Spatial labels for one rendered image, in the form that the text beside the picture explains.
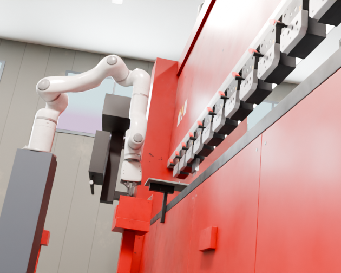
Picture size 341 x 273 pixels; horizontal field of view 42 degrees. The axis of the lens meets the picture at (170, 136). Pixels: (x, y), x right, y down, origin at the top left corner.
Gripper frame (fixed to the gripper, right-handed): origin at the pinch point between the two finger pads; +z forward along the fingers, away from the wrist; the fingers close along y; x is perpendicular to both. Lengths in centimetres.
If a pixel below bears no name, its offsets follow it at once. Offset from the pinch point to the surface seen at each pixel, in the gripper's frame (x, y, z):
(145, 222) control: 5.0, -7.5, 15.0
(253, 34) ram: 65, -38, -56
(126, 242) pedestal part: -2.0, -0.1, 23.8
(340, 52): 147, -20, 0
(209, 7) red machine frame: -20, -46, -128
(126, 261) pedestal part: -2.0, -0.9, 32.5
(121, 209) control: 5.0, 4.1, 9.5
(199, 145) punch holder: -12, -38, -31
